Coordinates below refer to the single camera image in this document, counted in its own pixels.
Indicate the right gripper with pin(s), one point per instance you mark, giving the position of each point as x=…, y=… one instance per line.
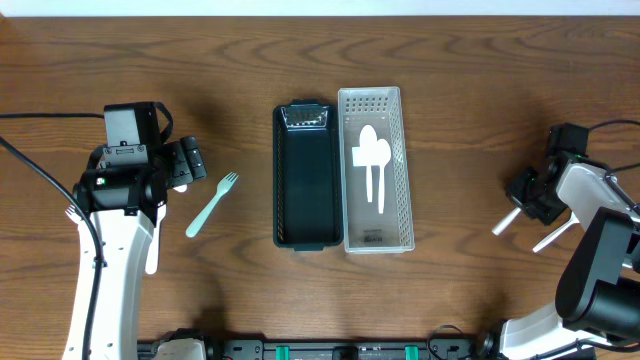
x=528, y=195

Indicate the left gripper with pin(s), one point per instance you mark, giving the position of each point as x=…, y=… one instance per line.
x=189, y=159

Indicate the white spoon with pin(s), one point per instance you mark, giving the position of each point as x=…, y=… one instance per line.
x=573, y=220
x=505, y=222
x=181, y=188
x=368, y=145

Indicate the mint green plastic fork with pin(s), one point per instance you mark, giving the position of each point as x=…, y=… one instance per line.
x=223, y=187

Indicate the white fork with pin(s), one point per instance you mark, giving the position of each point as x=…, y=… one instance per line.
x=72, y=214
x=152, y=260

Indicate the white spoon crossing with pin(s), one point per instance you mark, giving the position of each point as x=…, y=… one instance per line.
x=383, y=157

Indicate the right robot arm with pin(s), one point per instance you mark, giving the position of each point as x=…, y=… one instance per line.
x=594, y=306

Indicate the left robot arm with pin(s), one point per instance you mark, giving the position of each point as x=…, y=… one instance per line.
x=122, y=197

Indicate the black plastic basket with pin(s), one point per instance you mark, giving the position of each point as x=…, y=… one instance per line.
x=307, y=189

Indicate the clear plastic basket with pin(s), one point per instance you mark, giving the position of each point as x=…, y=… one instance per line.
x=367, y=231

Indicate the white label in basket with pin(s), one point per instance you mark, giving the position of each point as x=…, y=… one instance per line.
x=356, y=156

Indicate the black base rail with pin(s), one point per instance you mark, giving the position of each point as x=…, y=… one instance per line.
x=192, y=344

